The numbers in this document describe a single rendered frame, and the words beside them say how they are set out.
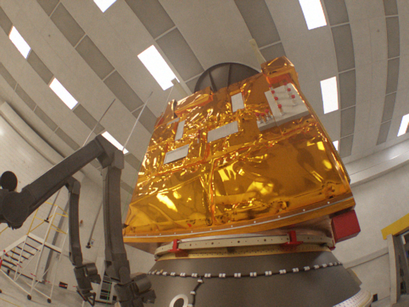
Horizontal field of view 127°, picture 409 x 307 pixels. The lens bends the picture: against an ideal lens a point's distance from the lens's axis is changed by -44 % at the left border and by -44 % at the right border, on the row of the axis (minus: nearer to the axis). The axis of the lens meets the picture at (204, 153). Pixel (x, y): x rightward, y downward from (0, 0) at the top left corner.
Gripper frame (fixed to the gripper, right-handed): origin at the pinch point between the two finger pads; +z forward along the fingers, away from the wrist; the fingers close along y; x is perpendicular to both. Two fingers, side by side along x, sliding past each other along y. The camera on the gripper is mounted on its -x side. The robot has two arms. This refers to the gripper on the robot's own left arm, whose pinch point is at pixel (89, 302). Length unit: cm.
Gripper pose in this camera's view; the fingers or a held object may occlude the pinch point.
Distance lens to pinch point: 112.0
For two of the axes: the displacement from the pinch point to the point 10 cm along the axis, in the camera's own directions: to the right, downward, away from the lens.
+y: -8.2, 3.5, 4.5
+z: 2.4, 9.3, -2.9
